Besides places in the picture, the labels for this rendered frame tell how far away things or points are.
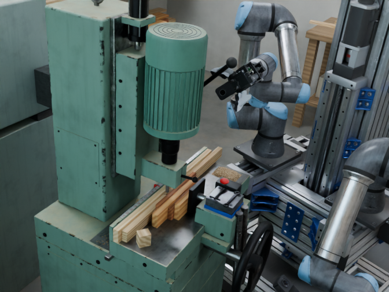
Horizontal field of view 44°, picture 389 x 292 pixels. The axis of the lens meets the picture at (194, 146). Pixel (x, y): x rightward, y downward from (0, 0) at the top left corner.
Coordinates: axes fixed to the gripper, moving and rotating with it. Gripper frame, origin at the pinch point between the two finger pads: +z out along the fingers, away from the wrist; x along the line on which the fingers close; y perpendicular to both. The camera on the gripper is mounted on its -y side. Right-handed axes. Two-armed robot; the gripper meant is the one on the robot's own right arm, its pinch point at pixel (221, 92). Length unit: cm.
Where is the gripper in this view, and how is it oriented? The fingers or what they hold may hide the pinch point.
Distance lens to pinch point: 152.7
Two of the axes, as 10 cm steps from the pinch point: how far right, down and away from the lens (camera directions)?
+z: -5.0, 3.9, -7.7
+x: 5.4, 8.4, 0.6
